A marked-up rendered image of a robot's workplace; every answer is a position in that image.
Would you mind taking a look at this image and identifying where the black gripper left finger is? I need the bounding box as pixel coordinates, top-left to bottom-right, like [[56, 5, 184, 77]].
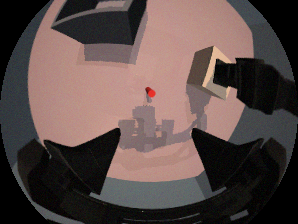
[[43, 128, 121, 196]]

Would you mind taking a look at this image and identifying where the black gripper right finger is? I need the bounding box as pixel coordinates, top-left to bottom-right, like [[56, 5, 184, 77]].
[[192, 127, 263, 193]]

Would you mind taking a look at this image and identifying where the pink square plate with hole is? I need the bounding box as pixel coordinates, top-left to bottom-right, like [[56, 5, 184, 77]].
[[94, 0, 125, 10]]

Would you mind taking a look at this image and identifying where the red peg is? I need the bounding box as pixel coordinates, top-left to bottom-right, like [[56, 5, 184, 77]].
[[145, 87, 156, 97]]

